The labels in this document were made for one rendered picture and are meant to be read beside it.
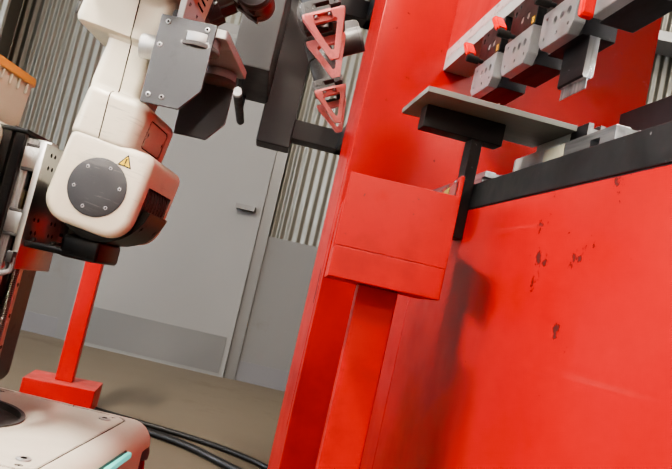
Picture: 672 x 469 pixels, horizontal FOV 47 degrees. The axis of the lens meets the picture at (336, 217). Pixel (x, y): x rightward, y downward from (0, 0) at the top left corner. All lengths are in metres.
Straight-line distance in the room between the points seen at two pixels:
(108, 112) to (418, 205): 0.60
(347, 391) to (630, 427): 0.50
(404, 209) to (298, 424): 1.20
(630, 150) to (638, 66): 1.69
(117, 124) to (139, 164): 0.08
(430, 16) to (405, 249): 1.34
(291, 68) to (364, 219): 1.74
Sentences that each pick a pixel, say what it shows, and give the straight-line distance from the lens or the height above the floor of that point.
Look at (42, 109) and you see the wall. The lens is 5.28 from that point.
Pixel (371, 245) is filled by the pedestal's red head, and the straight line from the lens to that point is 1.08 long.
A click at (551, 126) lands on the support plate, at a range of 1.34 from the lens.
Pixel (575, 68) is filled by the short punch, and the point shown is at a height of 1.12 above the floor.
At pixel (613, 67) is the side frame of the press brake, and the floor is 1.49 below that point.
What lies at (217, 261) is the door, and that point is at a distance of 4.78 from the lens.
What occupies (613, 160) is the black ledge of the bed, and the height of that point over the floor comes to 0.85.
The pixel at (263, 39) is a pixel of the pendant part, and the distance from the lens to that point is 2.37.
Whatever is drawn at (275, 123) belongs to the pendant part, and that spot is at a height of 1.17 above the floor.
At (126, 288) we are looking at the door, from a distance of 4.90.
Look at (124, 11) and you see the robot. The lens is 1.49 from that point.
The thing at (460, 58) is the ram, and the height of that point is 1.34.
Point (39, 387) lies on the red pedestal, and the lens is 2.92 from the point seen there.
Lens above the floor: 0.64
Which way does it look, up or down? 6 degrees up
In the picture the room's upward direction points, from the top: 13 degrees clockwise
